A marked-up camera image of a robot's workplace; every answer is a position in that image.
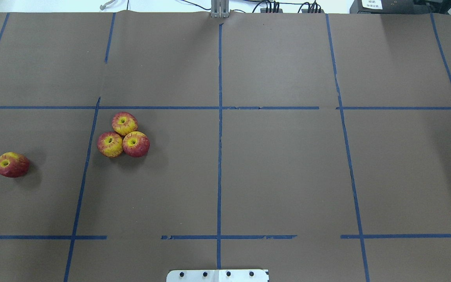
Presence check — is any lone red yellow apple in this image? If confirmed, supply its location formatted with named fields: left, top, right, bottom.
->
left=0, top=152, right=30, bottom=178

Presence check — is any red yellow apple right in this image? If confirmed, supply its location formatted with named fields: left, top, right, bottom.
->
left=122, top=131, right=150, bottom=157

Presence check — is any red yellow apple far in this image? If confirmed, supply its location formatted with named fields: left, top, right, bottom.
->
left=111, top=111, right=138, bottom=136

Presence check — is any red yellow apple left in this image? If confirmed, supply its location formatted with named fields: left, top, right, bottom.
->
left=97, top=132, right=124, bottom=158

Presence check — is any black power strip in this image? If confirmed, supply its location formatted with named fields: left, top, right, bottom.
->
left=252, top=0, right=325, bottom=14

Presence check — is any black device with label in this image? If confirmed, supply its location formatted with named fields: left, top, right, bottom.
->
left=349, top=0, right=430, bottom=14

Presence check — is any grey metal camera post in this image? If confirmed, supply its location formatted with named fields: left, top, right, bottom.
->
left=210, top=0, right=230, bottom=18

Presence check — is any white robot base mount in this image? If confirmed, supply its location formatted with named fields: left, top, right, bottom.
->
left=166, top=269, right=270, bottom=282

